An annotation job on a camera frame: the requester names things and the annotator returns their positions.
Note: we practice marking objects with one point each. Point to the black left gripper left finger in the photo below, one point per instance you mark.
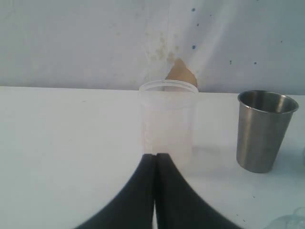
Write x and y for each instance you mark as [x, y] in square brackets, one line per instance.
[133, 206]

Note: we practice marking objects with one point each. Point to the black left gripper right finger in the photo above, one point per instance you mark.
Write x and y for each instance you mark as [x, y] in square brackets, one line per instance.
[177, 205]

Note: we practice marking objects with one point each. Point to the stainless steel cup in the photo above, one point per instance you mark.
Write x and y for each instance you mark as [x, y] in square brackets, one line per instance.
[263, 121]

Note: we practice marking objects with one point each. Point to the clear plastic shaker lid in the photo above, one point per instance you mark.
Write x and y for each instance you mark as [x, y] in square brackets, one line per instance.
[294, 221]

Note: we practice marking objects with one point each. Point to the translucent plastic container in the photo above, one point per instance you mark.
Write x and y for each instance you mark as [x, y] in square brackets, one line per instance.
[168, 110]

